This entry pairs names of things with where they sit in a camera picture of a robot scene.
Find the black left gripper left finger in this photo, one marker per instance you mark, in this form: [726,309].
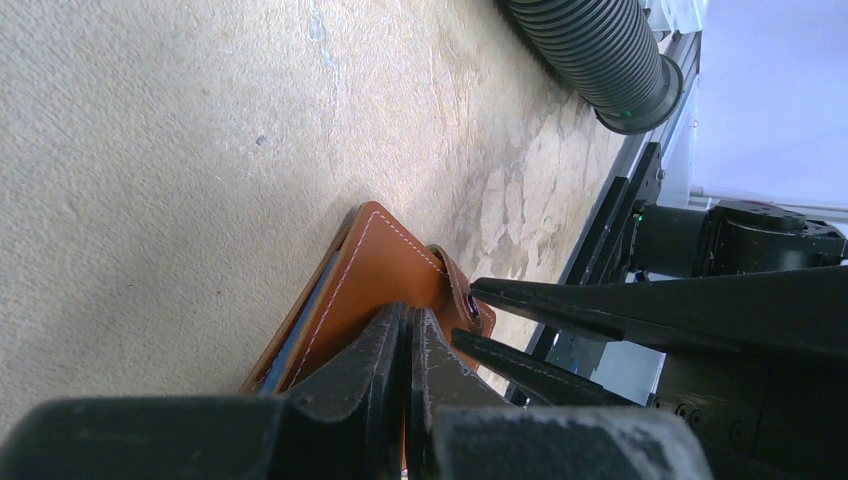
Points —
[342,422]

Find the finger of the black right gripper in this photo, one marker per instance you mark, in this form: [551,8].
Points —
[542,382]

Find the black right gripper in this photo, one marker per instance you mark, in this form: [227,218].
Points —
[755,418]

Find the brown leather card holder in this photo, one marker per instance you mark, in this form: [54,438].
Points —
[373,261]

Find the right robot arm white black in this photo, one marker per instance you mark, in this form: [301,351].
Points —
[733,238]

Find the clear plastic screw organizer box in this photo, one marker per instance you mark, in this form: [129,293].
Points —
[666,17]

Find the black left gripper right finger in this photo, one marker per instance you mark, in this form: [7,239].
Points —
[457,427]

